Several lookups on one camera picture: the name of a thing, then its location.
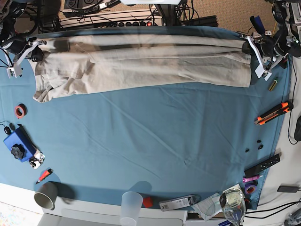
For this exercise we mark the red black pen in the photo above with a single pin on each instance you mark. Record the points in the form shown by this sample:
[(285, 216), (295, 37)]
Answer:
[(44, 175)]

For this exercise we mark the small red block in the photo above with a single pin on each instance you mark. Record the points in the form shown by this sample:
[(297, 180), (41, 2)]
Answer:
[(148, 202)]

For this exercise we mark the grey packaged tool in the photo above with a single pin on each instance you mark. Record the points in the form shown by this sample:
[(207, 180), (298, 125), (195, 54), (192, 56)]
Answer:
[(178, 203)]

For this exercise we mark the wine glass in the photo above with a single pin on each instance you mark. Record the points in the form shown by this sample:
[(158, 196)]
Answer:
[(232, 203)]

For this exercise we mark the purple glue tube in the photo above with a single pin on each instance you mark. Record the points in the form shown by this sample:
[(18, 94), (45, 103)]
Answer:
[(254, 178)]

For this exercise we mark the black remote control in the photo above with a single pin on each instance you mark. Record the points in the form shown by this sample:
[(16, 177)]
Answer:
[(263, 165)]

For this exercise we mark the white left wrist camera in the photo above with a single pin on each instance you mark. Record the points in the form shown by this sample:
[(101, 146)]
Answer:
[(261, 72)]

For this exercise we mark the grey mug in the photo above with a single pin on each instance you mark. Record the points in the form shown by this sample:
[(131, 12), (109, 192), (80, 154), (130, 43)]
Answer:
[(46, 196)]

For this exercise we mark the translucent plastic cup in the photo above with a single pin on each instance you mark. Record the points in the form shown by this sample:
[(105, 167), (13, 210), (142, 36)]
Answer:
[(131, 205)]

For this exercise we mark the black knob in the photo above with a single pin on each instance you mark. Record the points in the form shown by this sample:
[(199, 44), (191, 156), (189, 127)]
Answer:
[(18, 151)]

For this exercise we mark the red tape roll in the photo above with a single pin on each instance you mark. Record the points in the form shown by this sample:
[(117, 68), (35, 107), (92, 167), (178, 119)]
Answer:
[(20, 111)]

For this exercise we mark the olive green small cylinder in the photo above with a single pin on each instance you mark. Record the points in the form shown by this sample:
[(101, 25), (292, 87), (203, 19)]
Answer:
[(273, 84)]

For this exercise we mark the blue box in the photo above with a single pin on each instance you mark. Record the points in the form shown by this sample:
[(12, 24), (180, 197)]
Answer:
[(19, 136)]

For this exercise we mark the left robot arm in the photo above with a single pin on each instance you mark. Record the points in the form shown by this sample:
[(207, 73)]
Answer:
[(287, 14)]

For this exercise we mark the black power strip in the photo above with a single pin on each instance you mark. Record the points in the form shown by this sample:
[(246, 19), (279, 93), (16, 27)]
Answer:
[(139, 23)]

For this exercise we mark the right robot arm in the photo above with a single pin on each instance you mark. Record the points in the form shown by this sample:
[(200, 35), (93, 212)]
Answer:
[(10, 10)]

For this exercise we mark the beige T-shirt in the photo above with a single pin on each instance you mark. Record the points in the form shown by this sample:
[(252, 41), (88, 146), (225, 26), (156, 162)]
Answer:
[(92, 64)]

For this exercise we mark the small white black wheel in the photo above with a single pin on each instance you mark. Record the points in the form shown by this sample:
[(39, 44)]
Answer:
[(37, 160)]

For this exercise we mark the orange black utility knife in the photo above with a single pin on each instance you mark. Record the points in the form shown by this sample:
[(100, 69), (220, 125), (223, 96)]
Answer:
[(274, 112)]

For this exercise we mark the purple tape roll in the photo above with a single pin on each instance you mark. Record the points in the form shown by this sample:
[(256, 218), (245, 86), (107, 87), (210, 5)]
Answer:
[(250, 188)]

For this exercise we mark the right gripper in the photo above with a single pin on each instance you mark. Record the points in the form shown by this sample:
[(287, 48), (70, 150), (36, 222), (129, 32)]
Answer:
[(28, 48)]

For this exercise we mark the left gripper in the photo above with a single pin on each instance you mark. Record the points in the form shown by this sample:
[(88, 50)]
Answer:
[(266, 49)]

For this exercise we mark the blue table cloth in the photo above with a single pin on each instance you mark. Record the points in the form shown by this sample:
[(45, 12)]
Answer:
[(165, 141)]

